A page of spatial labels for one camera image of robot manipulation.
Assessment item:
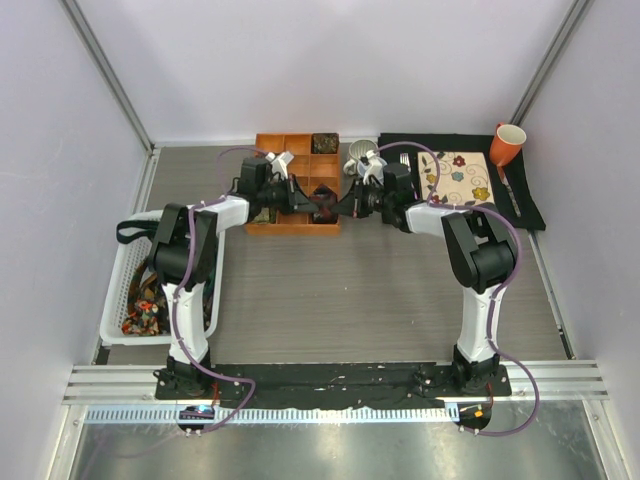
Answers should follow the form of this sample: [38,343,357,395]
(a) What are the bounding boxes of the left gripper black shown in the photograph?
[258,174,319,217]

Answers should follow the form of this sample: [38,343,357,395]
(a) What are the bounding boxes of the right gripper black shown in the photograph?
[332,178,394,219]

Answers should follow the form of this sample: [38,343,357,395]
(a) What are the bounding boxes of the dark red patterned tie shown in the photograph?
[309,184,338,224]

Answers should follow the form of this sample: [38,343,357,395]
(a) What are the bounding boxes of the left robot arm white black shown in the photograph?
[148,151,318,400]

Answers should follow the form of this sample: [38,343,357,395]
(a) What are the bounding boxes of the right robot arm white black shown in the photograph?
[331,163,519,395]

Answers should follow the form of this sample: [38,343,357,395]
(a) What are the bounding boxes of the pile of patterned ties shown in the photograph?
[119,249,221,337]

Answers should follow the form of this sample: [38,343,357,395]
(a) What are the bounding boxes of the orange compartment tray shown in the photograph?
[245,133,342,236]

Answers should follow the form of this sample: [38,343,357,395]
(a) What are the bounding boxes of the rolled olive green tie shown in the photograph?
[251,208,277,225]

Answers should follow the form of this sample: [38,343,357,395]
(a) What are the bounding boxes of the pale blue mug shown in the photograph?
[356,157,387,183]

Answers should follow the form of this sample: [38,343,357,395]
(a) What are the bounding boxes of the grey ribbed mug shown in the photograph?
[343,139,377,177]

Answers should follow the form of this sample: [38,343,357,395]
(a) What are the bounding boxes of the rolled dark tie top right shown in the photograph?
[311,133,340,155]

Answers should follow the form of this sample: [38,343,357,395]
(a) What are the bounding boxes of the silver fork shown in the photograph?
[399,152,411,172]

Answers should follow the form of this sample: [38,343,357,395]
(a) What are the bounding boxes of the floral square plate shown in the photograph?
[431,151,494,206]

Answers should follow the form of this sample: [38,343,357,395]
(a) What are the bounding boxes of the black cloth placemat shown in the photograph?
[378,133,546,231]

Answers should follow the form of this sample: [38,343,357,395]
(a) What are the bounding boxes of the orange mug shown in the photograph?
[489,123,527,167]

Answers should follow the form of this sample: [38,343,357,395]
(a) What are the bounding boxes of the white plastic basket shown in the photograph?
[100,232,226,346]

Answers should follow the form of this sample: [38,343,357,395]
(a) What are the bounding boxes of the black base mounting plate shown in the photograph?
[153,362,512,410]

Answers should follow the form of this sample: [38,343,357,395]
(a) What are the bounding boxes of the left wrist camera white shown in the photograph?
[265,151,294,180]

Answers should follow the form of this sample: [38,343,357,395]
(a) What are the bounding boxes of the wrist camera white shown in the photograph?
[265,151,294,180]
[357,150,387,184]

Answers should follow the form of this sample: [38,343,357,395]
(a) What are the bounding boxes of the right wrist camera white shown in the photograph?
[357,150,387,184]

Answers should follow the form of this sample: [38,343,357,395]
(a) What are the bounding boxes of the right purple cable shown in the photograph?
[372,141,541,441]

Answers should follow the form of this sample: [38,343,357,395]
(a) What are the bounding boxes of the dark green tie strap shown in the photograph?
[116,218,164,246]

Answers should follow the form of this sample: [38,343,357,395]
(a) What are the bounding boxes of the patterned handle knife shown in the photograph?
[497,166,521,218]

